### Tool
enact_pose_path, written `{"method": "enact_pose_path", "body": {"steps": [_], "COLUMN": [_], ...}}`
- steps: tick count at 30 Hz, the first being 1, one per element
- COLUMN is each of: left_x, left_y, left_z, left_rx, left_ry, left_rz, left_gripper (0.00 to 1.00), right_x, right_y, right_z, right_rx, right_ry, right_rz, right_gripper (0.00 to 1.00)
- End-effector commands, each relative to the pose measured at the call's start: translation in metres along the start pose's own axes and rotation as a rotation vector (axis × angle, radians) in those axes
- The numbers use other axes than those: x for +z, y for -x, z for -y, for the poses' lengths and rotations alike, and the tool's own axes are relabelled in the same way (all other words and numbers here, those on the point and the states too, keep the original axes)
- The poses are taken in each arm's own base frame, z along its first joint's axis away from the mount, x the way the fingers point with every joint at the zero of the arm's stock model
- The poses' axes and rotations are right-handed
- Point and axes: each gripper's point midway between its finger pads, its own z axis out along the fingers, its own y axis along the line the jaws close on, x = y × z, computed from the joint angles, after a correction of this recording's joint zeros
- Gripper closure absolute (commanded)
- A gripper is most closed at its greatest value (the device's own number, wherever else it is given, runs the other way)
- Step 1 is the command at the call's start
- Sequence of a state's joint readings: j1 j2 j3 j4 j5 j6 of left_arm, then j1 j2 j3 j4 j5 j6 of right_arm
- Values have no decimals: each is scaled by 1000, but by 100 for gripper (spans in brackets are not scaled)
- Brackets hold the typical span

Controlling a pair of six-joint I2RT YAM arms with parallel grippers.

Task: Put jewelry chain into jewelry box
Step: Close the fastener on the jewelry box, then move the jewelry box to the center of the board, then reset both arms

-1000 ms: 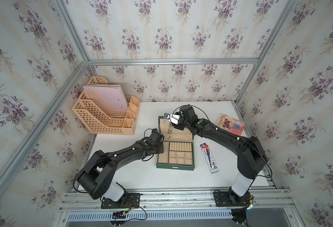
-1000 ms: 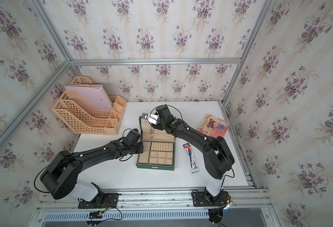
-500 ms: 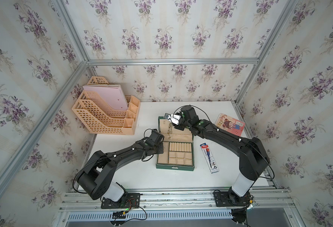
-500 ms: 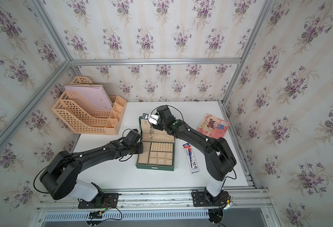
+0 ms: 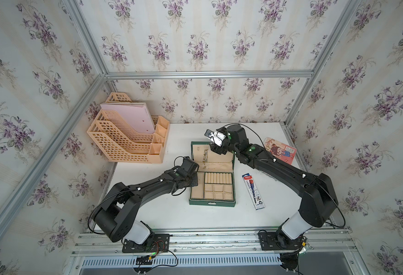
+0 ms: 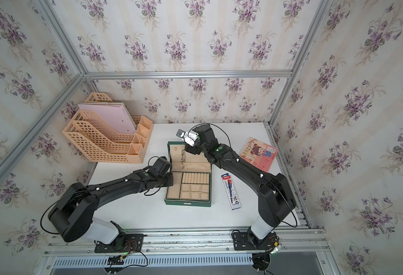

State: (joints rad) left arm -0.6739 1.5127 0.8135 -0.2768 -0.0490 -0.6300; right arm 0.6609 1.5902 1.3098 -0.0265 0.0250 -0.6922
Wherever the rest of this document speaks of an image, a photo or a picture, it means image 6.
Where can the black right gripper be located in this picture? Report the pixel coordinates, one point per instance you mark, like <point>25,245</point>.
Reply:
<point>190,149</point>

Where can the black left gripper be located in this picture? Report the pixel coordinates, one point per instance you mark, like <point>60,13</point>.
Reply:
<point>171,178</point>

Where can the green jewelry box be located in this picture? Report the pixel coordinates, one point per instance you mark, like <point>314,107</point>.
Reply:
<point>192,178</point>

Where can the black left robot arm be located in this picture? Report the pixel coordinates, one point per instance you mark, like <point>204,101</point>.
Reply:
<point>72,215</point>

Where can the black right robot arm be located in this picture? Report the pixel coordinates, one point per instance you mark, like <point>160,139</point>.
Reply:
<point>275,197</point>

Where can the pink cartoon notebook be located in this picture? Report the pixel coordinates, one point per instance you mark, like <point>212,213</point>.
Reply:
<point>259,154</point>

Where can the boxed pen pack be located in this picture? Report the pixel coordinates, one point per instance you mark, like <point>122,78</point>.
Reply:
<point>231,192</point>

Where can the peach plastic file organizer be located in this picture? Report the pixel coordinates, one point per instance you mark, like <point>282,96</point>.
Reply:
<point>99,142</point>

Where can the pink folder in organizer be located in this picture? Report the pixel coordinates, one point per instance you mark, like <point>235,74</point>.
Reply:
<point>115,115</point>

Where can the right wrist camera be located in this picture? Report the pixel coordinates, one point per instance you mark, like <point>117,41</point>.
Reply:
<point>188,137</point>

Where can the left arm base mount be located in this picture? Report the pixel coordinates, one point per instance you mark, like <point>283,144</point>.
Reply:
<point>122,243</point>

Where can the small circuit board with wires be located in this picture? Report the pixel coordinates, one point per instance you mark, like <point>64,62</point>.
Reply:
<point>116,261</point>

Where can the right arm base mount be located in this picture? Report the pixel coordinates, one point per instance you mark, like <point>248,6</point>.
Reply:
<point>247,241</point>

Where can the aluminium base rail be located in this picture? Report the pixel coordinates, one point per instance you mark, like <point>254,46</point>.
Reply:
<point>213,240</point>

